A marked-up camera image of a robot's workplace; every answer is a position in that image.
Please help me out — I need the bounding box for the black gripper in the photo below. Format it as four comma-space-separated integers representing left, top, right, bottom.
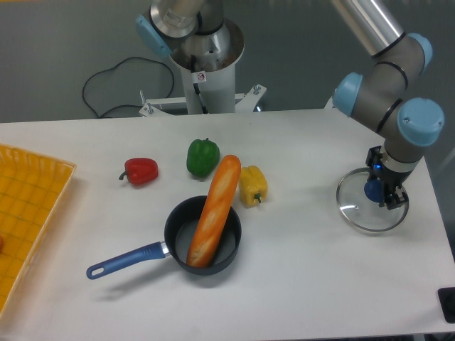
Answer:
365, 146, 414, 210

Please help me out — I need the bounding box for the glass pot lid blue knob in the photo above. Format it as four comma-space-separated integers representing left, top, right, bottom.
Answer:
336, 167, 409, 233

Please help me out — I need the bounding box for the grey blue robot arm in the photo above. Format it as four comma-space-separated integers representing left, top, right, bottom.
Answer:
136, 1, 444, 210

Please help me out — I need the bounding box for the yellow bell pepper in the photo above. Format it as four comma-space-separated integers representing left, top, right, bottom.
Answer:
239, 166, 268, 207

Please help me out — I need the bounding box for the black device at table edge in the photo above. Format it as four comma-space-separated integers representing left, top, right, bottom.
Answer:
437, 287, 455, 324

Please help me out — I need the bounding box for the orange baguette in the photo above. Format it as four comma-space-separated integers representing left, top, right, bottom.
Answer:
186, 155, 241, 268

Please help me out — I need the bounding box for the green bell pepper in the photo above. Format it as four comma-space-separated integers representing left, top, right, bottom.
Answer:
186, 138, 220, 178

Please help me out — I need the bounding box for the red bell pepper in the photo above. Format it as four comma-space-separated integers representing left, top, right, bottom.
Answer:
119, 158, 159, 185

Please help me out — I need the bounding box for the yellow plastic basket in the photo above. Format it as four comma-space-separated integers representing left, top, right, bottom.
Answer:
1, 144, 77, 313

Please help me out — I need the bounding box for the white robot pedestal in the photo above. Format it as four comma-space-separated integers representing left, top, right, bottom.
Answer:
136, 16, 267, 114

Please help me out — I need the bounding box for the dark pot blue handle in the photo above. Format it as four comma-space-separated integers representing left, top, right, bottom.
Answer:
86, 195, 242, 280

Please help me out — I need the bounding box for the black cable on floor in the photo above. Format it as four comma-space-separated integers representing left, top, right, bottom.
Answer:
82, 56, 175, 119

